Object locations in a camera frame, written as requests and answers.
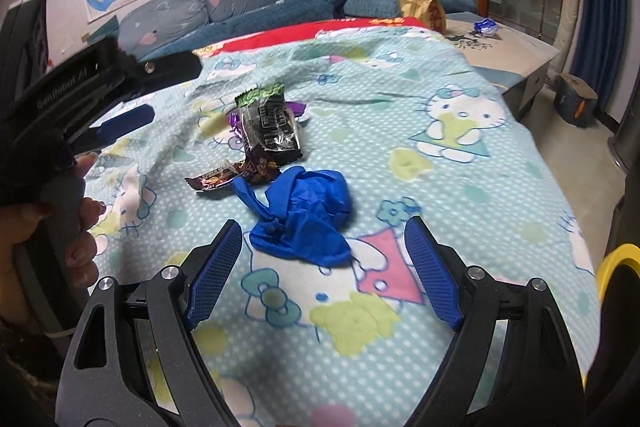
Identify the gold paper bag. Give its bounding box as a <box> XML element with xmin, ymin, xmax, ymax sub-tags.
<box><xmin>397</xmin><ymin>0</ymin><xmax>447</xmax><ymax>34</ymax></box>

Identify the grey coffee table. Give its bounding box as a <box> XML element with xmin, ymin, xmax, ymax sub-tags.
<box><xmin>442</xmin><ymin>0</ymin><xmax>561</xmax><ymax>122</ymax></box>

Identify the yellow trash bin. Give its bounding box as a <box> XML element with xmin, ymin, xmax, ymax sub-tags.
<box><xmin>585</xmin><ymin>243</ymin><xmax>640</xmax><ymax>408</ymax></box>

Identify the black upright panel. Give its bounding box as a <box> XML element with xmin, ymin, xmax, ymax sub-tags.
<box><xmin>0</xmin><ymin>0</ymin><xmax>51</xmax><ymax>108</ymax></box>

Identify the purple wrapper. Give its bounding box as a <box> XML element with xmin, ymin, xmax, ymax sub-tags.
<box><xmin>227</xmin><ymin>101</ymin><xmax>310</xmax><ymax>132</ymax></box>

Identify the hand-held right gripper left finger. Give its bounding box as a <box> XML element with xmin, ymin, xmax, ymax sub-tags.
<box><xmin>55</xmin><ymin>219</ymin><xmax>244</xmax><ymax>427</ymax></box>

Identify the clear black green snack wrapper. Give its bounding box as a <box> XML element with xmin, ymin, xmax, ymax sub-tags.
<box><xmin>235</xmin><ymin>83</ymin><xmax>303</xmax><ymax>165</ymax></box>

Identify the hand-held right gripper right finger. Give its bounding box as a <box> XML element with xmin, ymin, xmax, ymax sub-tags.
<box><xmin>395</xmin><ymin>216</ymin><xmax>586</xmax><ymax>427</ymax></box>

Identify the cartoon cat printed blanket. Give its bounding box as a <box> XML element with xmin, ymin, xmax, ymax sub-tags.
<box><xmin>80</xmin><ymin>17</ymin><xmax>601</xmax><ymax>427</ymax></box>

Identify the wide blue curtain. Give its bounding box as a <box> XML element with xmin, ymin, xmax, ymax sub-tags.
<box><xmin>565</xmin><ymin>0</ymin><xmax>640</xmax><ymax>122</ymax></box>

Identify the person's left hand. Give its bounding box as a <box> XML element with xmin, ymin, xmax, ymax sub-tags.
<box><xmin>0</xmin><ymin>154</ymin><xmax>108</xmax><ymax>303</ymax></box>

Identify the blue storage box wooden lid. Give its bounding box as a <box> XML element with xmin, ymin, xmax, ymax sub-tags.
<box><xmin>555</xmin><ymin>73</ymin><xmax>599</xmax><ymax>128</ymax></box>

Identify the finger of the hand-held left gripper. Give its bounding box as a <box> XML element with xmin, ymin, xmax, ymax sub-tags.
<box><xmin>74</xmin><ymin>104</ymin><xmax>155</xmax><ymax>154</ymax></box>
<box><xmin>125</xmin><ymin>51</ymin><xmax>203</xmax><ymax>84</ymax></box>

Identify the brown snack wrapper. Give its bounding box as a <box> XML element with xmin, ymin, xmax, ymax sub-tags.
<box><xmin>185</xmin><ymin>158</ymin><xmax>281</xmax><ymax>192</ymax></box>

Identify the blue rubber glove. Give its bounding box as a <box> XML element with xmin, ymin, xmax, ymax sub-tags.
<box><xmin>231</xmin><ymin>166</ymin><xmax>353</xmax><ymax>267</ymax></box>

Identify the blue sofa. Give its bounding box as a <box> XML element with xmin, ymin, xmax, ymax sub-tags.
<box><xmin>117</xmin><ymin>0</ymin><xmax>478</xmax><ymax>62</ymax></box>

